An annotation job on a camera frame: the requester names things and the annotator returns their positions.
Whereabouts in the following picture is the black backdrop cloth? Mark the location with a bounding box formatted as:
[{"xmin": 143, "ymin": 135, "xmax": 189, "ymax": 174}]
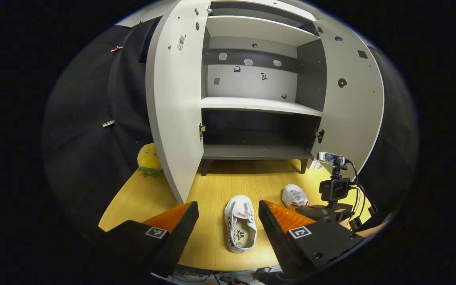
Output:
[
  {"xmin": 365, "ymin": 44, "xmax": 419, "ymax": 222},
  {"xmin": 42, "ymin": 18, "xmax": 162, "ymax": 238}
]

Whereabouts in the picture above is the white shoe cabinet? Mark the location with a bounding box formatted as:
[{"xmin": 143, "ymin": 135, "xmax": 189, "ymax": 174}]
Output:
[{"xmin": 198, "ymin": 0, "xmax": 327, "ymax": 175}]

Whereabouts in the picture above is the yellow plush toy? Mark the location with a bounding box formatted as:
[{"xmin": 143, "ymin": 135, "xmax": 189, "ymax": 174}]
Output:
[{"xmin": 137, "ymin": 143, "xmax": 163, "ymax": 178}]

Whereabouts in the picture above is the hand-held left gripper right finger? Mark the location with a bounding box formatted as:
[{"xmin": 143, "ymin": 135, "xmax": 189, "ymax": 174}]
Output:
[{"xmin": 258, "ymin": 200, "xmax": 367, "ymax": 279}]

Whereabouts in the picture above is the white canvas shoe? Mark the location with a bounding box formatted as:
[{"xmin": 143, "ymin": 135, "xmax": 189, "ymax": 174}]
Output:
[
  {"xmin": 224, "ymin": 195, "xmax": 258, "ymax": 254},
  {"xmin": 282, "ymin": 184, "xmax": 311, "ymax": 209}
]

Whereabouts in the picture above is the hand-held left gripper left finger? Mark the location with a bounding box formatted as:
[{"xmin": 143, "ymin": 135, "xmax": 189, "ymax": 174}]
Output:
[{"xmin": 105, "ymin": 201, "xmax": 200, "ymax": 277}]

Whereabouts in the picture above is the black camera cable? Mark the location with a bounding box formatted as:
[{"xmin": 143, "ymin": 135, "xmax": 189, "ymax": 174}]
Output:
[{"xmin": 343, "ymin": 158, "xmax": 368, "ymax": 224}]

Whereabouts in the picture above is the white shoe cabinet door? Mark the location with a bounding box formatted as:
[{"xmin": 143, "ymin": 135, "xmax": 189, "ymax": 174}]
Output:
[
  {"xmin": 311, "ymin": 18, "xmax": 385, "ymax": 177},
  {"xmin": 146, "ymin": 0, "xmax": 211, "ymax": 204}
]

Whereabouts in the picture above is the white cabinet shelf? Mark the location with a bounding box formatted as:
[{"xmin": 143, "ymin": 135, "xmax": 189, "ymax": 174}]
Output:
[
  {"xmin": 205, "ymin": 16, "xmax": 321, "ymax": 47},
  {"xmin": 201, "ymin": 97, "xmax": 324, "ymax": 117}
]

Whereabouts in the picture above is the grey cabinet shelf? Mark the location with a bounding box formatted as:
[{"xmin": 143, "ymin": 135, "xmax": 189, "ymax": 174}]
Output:
[{"xmin": 202, "ymin": 144, "xmax": 315, "ymax": 160}]

